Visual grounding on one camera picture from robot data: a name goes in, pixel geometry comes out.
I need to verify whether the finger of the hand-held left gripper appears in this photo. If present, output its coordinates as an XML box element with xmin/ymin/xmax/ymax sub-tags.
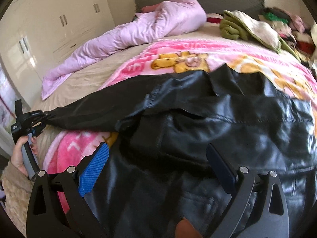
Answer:
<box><xmin>41</xmin><ymin>111</ymin><xmax>56</xmax><ymax>123</ymax></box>

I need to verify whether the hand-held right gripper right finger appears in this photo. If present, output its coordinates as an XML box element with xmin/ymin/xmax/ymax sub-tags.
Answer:
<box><xmin>206</xmin><ymin>143</ymin><xmax>290</xmax><ymax>238</ymax></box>

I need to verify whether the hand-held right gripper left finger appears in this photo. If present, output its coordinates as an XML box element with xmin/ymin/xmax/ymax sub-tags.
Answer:
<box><xmin>26</xmin><ymin>142</ymin><xmax>110</xmax><ymax>238</ymax></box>

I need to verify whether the black leather jacket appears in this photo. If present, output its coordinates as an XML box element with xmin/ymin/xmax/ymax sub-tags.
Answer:
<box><xmin>41</xmin><ymin>63</ymin><xmax>317</xmax><ymax>238</ymax></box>

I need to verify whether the person's left forearm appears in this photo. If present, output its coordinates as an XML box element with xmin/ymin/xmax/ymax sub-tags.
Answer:
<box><xmin>0</xmin><ymin>161</ymin><xmax>35</xmax><ymax>226</ymax></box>

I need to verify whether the pile of mixed clothes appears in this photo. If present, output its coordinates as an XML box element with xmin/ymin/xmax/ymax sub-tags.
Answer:
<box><xmin>259</xmin><ymin>6</ymin><xmax>317</xmax><ymax>63</ymax></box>

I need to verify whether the person's left hand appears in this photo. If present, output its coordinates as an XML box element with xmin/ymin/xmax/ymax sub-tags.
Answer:
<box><xmin>11</xmin><ymin>135</ymin><xmax>39</xmax><ymax>177</ymax></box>

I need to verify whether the bed with beige sheet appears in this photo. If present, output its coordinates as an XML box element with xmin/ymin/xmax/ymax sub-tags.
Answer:
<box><xmin>29</xmin><ymin>12</ymin><xmax>310</xmax><ymax>169</ymax></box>

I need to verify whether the brown object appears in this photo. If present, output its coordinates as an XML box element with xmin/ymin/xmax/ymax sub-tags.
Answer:
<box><xmin>175</xmin><ymin>217</ymin><xmax>199</xmax><ymax>238</ymax></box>

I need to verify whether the white wardrobe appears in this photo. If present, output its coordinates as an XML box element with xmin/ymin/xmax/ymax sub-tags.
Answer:
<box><xmin>0</xmin><ymin>0</ymin><xmax>117</xmax><ymax>107</ymax></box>

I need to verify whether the pink printed blanket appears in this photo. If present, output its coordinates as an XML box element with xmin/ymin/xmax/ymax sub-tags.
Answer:
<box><xmin>42</xmin><ymin>38</ymin><xmax>317</xmax><ymax>214</ymax></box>

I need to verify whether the light pink quilt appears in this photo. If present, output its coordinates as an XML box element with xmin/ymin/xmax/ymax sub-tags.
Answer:
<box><xmin>41</xmin><ymin>0</ymin><xmax>207</xmax><ymax>101</ymax></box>

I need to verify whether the green folded blanket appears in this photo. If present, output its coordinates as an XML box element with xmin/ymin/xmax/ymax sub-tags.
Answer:
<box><xmin>219</xmin><ymin>10</ymin><xmax>250</xmax><ymax>40</ymax></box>

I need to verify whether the red striped pillow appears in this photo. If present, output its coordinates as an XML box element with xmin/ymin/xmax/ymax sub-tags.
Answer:
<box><xmin>205</xmin><ymin>13</ymin><xmax>224</xmax><ymax>25</ymax></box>

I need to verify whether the dark pink pillow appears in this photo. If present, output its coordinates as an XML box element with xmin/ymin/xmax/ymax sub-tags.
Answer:
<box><xmin>141</xmin><ymin>4</ymin><xmax>162</xmax><ymax>13</ymax></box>

